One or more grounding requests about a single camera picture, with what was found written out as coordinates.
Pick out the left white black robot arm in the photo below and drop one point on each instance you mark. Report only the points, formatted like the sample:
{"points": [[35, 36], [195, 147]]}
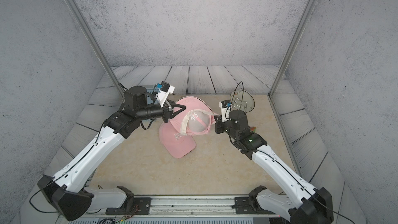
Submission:
{"points": [[66, 190]]}

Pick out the aluminium corner post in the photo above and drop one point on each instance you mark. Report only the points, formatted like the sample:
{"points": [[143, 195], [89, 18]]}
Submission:
{"points": [[306, 14], [77, 14]]}

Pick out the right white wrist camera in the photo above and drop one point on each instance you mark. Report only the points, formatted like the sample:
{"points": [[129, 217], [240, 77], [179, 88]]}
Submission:
{"points": [[225, 107]]}

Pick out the aluminium front rail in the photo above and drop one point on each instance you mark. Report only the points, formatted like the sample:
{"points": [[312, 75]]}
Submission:
{"points": [[185, 210]]}

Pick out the chrome wire plate rack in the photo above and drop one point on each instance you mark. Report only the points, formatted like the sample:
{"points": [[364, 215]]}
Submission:
{"points": [[240, 105]]}

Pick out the light blue plastic basket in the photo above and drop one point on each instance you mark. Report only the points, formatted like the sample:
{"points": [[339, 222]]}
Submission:
{"points": [[152, 89]]}

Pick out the right aluminium corner post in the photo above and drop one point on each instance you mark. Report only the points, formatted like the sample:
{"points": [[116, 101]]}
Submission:
{"points": [[306, 14]]}

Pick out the left aluminium corner post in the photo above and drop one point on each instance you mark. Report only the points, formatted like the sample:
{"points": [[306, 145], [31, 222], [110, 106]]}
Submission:
{"points": [[77, 14]]}

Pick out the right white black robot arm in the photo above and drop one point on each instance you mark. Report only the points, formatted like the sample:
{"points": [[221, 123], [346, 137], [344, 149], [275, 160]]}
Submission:
{"points": [[302, 203]]}

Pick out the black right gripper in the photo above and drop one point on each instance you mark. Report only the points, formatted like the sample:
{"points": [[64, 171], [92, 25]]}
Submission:
{"points": [[219, 129]]}

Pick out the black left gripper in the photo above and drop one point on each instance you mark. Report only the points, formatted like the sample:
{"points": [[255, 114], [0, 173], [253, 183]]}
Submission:
{"points": [[166, 112]]}

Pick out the white ceramic plate red flowers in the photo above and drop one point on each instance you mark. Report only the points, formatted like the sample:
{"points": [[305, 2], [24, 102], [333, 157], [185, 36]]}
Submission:
{"points": [[244, 95]]}

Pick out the pink baseball cap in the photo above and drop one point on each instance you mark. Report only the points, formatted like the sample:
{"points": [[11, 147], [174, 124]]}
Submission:
{"points": [[176, 144], [199, 117]]}

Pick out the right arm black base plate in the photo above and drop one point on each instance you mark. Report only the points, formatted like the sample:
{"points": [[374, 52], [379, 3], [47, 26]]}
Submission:
{"points": [[248, 205]]}

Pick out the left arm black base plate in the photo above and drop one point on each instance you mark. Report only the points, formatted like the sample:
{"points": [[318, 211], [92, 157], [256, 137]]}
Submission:
{"points": [[132, 206]]}

